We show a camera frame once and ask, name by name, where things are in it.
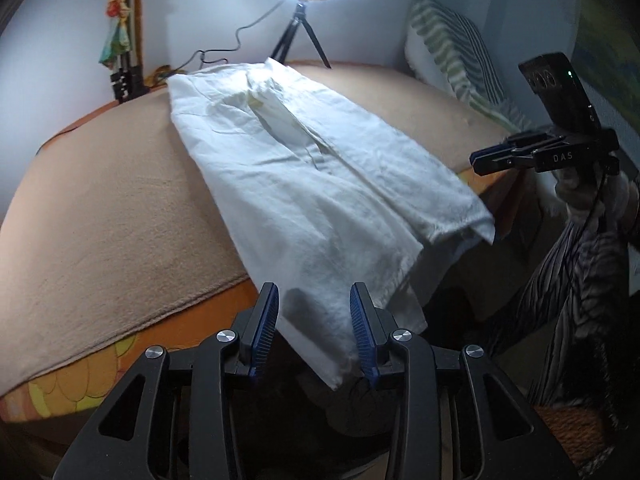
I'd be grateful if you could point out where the person's right forearm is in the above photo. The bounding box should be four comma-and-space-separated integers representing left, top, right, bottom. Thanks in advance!
480, 220, 640, 406

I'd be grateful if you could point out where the black power cable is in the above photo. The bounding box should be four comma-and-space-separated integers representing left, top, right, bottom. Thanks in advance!
172, 0, 286, 73

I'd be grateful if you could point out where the black mini tripod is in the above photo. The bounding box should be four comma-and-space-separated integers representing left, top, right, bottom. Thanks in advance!
270, 2, 332, 70

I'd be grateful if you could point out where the green patterned white cushion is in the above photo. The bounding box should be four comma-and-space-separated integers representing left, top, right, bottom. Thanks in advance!
404, 0, 538, 133

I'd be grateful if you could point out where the person's right hand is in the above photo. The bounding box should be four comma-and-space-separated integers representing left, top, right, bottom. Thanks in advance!
554, 165, 632, 233

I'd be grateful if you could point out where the folded black light stand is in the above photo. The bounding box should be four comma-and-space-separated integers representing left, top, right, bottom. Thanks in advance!
111, 0, 151, 103

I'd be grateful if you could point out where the orange woven basket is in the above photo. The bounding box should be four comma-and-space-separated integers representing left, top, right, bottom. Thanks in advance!
532, 400, 616, 471

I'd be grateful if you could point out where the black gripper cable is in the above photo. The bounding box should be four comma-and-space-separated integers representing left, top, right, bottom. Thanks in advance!
550, 170, 613, 311

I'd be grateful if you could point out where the beige blanket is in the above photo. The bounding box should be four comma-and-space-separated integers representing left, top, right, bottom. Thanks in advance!
0, 60, 516, 401

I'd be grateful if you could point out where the colourful scarf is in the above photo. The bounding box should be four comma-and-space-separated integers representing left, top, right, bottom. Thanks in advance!
98, 0, 132, 68

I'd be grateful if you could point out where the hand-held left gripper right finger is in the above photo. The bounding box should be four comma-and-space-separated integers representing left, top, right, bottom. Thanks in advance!
348, 281, 581, 480

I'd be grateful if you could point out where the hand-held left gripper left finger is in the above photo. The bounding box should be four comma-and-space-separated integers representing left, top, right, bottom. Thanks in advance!
52, 281, 280, 480

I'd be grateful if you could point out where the white shirt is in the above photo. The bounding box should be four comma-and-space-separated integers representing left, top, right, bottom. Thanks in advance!
166, 57, 497, 392

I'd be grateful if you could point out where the brown wooden board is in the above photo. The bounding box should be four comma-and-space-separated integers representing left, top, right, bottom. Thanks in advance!
132, 0, 146, 86

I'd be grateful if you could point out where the small yellow patterned cloth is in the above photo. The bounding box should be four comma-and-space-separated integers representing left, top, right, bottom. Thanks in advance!
145, 64, 173, 88

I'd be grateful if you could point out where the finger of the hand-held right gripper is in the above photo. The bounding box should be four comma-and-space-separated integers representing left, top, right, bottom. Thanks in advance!
469, 142, 538, 177
501, 129, 555, 150

